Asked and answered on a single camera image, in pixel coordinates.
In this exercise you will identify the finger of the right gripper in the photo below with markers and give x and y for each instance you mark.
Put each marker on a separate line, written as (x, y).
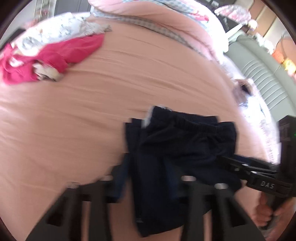
(257, 175)
(236, 162)

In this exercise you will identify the magenta pink garment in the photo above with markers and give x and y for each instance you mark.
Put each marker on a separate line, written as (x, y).
(17, 68)

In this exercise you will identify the pink bed sheet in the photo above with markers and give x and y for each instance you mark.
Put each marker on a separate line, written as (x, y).
(53, 133)

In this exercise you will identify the grey-green padded headboard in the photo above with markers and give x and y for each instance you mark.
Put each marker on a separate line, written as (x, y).
(276, 87)

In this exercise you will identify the plush toys row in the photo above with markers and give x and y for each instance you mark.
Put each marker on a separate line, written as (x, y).
(285, 62)

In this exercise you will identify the black bag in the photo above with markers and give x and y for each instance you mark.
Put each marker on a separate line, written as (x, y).
(13, 36)

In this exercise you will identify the person's right hand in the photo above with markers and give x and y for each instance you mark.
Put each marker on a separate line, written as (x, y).
(263, 213)

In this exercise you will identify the navy shorts white stripes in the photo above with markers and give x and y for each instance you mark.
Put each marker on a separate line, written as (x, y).
(166, 146)

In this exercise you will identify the white printed garment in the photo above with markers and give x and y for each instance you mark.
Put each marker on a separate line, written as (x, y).
(59, 28)

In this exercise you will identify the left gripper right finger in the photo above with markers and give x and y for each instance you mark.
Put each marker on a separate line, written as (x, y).
(192, 195)

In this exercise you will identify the pink folded duvet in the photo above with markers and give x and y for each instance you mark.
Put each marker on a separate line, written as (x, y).
(188, 22)

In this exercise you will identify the white floral pillow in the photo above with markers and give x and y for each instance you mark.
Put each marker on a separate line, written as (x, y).
(257, 114)

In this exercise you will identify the small patterned cloth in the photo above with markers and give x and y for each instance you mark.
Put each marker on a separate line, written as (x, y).
(242, 90)

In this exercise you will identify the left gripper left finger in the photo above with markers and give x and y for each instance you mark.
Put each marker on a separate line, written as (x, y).
(63, 219)

